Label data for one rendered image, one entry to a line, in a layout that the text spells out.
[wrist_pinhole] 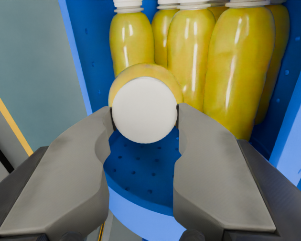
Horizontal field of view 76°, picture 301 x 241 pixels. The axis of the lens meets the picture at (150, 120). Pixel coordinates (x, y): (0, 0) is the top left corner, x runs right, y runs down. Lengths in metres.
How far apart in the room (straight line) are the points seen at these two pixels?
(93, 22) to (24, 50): 1.32
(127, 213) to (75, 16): 0.23
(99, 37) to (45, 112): 1.47
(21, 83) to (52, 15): 0.55
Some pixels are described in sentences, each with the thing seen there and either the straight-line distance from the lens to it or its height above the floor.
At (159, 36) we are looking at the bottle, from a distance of 0.32.
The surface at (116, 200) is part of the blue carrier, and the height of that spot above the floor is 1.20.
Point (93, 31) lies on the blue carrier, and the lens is 0.30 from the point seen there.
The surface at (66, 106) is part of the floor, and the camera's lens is 1.64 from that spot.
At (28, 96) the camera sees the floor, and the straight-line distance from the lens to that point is 1.73.
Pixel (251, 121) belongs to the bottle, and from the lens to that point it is 0.26.
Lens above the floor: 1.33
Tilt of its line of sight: 59 degrees down
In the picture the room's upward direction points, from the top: 179 degrees counter-clockwise
